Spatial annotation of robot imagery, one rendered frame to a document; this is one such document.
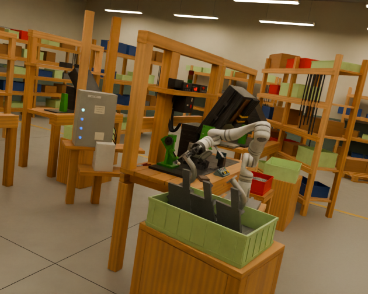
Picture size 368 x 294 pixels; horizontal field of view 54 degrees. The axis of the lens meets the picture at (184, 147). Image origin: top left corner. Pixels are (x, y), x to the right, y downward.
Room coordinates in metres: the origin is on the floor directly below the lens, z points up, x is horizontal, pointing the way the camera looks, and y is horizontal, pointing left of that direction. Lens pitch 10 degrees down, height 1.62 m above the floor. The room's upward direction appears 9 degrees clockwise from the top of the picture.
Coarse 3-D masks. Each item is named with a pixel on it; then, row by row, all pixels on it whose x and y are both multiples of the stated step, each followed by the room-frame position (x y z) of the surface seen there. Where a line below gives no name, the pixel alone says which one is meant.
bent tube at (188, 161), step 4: (180, 156) 1.96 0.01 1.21; (184, 156) 1.95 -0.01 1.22; (188, 160) 1.95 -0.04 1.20; (188, 164) 1.96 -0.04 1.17; (192, 164) 1.94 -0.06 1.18; (192, 168) 1.94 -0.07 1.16; (192, 172) 1.95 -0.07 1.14; (196, 172) 1.95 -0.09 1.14; (192, 176) 1.96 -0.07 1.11; (196, 176) 1.96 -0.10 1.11; (192, 180) 1.97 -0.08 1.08; (180, 184) 2.02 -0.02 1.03
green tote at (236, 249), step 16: (160, 208) 1.89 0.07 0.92; (176, 208) 1.82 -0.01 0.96; (160, 224) 1.88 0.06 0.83; (176, 224) 1.82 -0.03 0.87; (192, 224) 1.76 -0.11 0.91; (208, 224) 1.71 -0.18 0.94; (256, 224) 1.99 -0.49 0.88; (272, 224) 1.88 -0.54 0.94; (192, 240) 1.76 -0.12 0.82; (208, 240) 1.71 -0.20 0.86; (224, 240) 1.66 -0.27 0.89; (240, 240) 1.61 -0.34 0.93; (256, 240) 1.72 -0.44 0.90; (272, 240) 1.93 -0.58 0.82; (224, 256) 1.65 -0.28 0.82; (240, 256) 1.61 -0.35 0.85; (256, 256) 1.76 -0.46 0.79
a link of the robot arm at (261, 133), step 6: (258, 126) 2.05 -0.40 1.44; (264, 126) 2.04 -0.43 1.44; (258, 132) 2.03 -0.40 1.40; (264, 132) 2.02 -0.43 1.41; (258, 138) 2.04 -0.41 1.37; (264, 138) 2.03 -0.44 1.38; (252, 144) 2.15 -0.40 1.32; (258, 144) 2.10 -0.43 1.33; (264, 144) 2.10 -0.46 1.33; (252, 150) 2.20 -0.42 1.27; (258, 150) 2.17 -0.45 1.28
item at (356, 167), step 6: (336, 162) 8.80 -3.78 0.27; (348, 162) 8.46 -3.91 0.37; (354, 162) 8.50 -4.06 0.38; (360, 162) 8.55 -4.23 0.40; (366, 162) 8.59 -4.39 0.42; (348, 168) 8.47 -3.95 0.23; (354, 168) 8.51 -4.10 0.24; (360, 168) 8.56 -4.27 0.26; (366, 168) 8.60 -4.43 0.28; (342, 174) 8.45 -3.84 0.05; (348, 174) 8.26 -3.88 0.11; (354, 174) 8.24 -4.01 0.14; (360, 174) 8.34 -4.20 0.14; (366, 174) 8.53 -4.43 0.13; (354, 180) 8.04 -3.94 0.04
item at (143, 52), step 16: (144, 48) 2.73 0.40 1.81; (144, 64) 2.73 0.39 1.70; (176, 64) 3.16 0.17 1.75; (144, 80) 2.76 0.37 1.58; (160, 80) 3.11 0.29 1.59; (144, 96) 2.78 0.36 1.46; (160, 96) 3.09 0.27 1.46; (128, 112) 2.76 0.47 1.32; (160, 112) 3.08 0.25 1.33; (208, 112) 3.99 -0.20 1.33; (128, 128) 2.75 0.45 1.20; (160, 128) 3.07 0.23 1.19; (128, 144) 2.75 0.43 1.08; (160, 144) 3.09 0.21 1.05; (128, 160) 2.74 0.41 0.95; (160, 160) 3.13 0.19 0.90
